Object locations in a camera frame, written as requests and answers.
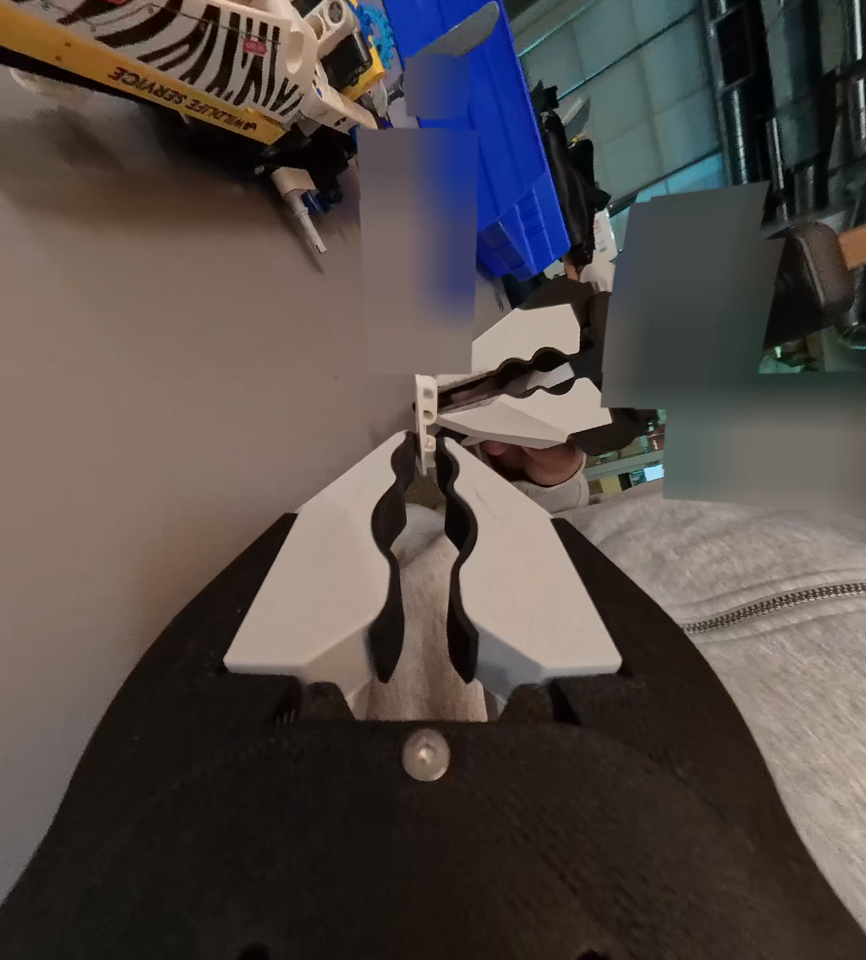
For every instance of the blue plastic bin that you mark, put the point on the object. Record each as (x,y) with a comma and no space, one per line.
(508,150)

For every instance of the person's right hand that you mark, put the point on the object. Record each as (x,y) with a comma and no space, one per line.
(534,465)

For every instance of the partly built lego model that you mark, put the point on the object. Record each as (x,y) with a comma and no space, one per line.
(328,67)

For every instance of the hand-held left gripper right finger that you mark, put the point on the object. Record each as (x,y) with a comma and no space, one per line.
(538,600)

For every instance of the metal storage rack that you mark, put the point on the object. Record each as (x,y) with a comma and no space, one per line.
(815,90)

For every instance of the grey rounded object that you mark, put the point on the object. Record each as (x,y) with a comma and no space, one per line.
(474,26)

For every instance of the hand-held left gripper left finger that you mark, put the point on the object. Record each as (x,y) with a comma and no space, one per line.
(313,592)

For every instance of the person's right forearm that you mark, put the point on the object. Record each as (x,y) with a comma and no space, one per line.
(564,487)

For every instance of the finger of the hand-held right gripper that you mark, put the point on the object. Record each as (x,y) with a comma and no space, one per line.
(534,330)
(538,420)

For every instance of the white lego piece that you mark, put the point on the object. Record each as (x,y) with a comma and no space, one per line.
(426,409)

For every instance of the person's grey hoodie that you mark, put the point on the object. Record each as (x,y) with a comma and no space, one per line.
(777,712)

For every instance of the black chair armrest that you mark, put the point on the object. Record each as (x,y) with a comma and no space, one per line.
(811,285)

